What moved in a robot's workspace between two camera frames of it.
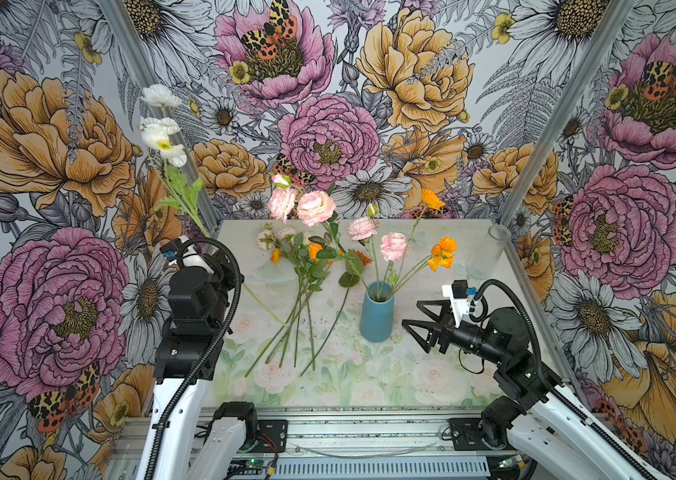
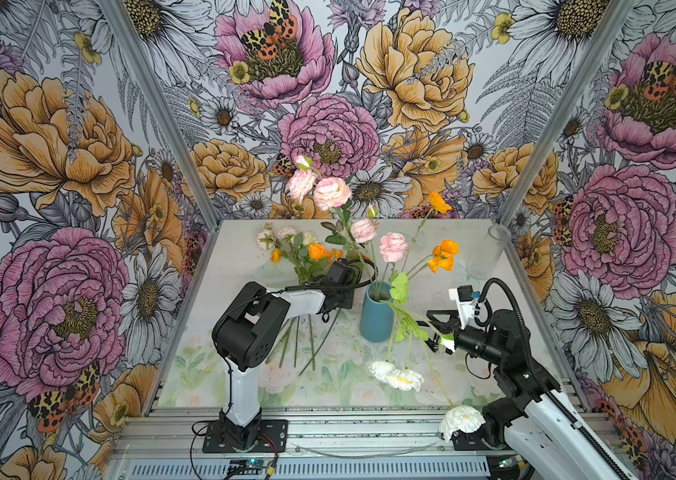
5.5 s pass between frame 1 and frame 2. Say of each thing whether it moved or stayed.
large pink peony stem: moved
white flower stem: moved
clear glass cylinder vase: stayed
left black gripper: moved
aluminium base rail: stayed
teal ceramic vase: stayed
